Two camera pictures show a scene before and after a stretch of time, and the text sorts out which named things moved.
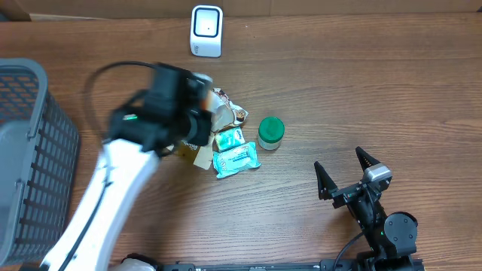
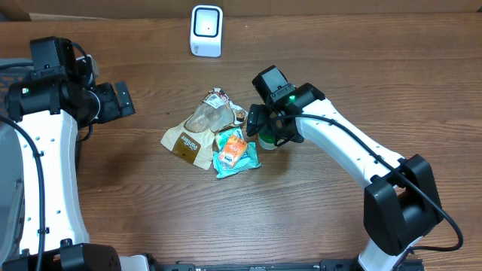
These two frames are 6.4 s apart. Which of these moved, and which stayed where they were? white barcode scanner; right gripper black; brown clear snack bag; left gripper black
Moved: right gripper black; left gripper black
Stayed: brown clear snack bag; white barcode scanner
